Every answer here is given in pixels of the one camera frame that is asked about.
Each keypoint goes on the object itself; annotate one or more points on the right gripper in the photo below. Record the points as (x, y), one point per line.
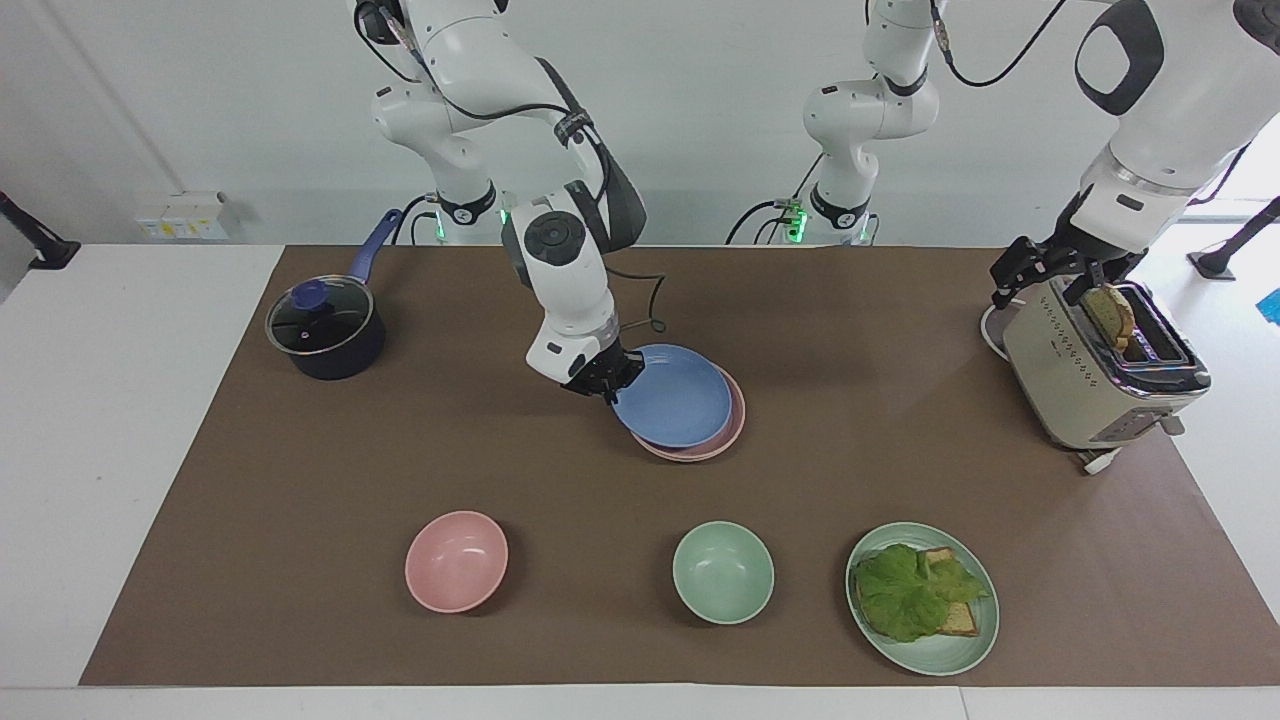
(598, 370)

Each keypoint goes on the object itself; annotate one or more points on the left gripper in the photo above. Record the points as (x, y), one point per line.
(1095, 240)

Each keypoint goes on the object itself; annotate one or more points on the blue plate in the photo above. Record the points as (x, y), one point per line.
(675, 395)

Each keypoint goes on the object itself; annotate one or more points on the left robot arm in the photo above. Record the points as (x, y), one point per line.
(1180, 90)

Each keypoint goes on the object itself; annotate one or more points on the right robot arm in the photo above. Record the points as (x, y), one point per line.
(560, 290)

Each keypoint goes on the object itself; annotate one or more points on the toasted bread slice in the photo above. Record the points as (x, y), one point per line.
(962, 618)
(1112, 318)

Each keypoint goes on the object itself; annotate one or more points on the beige plate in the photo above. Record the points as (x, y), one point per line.
(990, 335)

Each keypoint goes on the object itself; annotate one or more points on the silver toaster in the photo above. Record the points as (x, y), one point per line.
(1070, 380)

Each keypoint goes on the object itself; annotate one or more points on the pink plate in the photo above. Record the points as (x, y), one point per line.
(735, 420)

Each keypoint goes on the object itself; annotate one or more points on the black stand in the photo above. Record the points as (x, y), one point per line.
(1225, 258)
(45, 248)

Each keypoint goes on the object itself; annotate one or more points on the white plug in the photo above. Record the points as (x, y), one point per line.
(1100, 462)

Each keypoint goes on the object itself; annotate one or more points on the green bowl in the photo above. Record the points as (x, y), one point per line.
(723, 572)

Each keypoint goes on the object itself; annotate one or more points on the blue object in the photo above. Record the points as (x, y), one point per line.
(1271, 306)

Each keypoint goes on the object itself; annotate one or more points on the pink bowl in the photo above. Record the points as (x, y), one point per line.
(456, 562)

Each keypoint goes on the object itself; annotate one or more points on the dark blue saucepan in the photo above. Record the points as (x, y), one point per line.
(345, 355)

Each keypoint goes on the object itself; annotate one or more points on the glass lid with blue knob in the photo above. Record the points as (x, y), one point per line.
(320, 315)

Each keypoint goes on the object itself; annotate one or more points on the green lettuce leaf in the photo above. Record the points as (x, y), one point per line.
(905, 595)

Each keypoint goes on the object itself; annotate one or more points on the green plate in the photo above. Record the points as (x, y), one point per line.
(940, 655)

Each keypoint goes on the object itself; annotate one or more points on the white wall socket box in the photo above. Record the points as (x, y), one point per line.
(185, 217)

